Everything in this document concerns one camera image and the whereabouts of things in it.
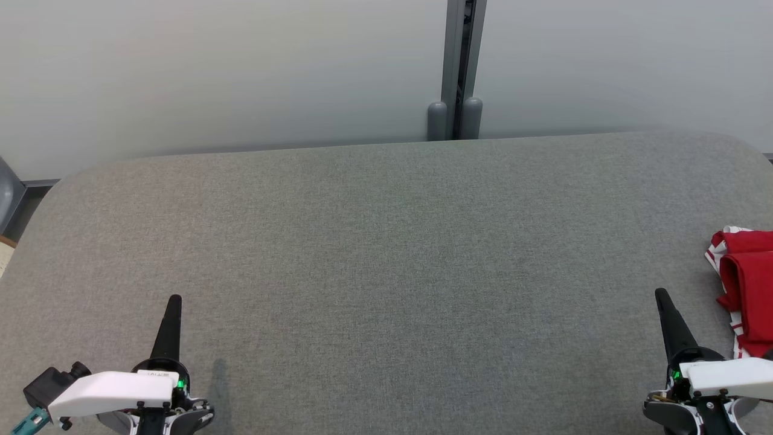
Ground grey metal partition post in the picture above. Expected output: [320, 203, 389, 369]
[441, 0, 487, 141]

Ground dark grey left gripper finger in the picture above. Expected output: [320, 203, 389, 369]
[149, 294, 183, 363]

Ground grey cylindrical post foot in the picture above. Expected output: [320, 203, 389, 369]
[461, 97, 484, 140]
[427, 101, 449, 141]

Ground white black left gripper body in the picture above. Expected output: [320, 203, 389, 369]
[47, 356, 215, 435]

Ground red shirt with white sleeves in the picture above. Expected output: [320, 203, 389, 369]
[717, 249, 773, 358]

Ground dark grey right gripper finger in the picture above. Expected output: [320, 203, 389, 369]
[655, 288, 701, 363]

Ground red shorts with white stripe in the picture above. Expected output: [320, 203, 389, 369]
[704, 226, 773, 358]

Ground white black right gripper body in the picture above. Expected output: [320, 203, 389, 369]
[642, 346, 773, 435]

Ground grey metal frame leg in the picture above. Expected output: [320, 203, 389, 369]
[0, 156, 26, 236]

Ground left cable with teal plug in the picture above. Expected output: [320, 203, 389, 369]
[11, 406, 50, 435]

